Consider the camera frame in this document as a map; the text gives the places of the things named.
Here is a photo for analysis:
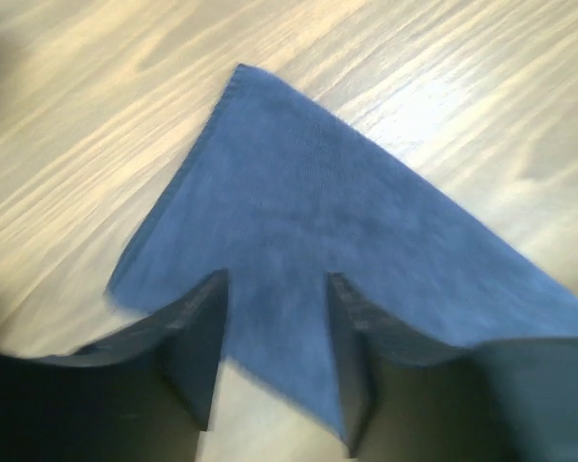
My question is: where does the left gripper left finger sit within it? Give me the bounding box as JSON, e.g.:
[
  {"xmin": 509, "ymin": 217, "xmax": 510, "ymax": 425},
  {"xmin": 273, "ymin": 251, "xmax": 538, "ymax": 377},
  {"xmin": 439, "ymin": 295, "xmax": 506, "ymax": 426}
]
[{"xmin": 0, "ymin": 270, "xmax": 228, "ymax": 461}]

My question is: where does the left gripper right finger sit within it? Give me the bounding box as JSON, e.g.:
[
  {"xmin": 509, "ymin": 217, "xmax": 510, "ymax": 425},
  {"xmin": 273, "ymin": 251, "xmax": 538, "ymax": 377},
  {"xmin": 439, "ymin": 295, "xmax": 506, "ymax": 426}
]
[{"xmin": 327, "ymin": 273, "xmax": 578, "ymax": 461}]

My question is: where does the dark blue towel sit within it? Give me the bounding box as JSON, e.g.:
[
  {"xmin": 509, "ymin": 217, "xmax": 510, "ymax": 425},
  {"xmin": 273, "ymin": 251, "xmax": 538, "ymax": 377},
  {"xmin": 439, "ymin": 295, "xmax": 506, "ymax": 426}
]
[{"xmin": 108, "ymin": 65, "xmax": 578, "ymax": 431}]

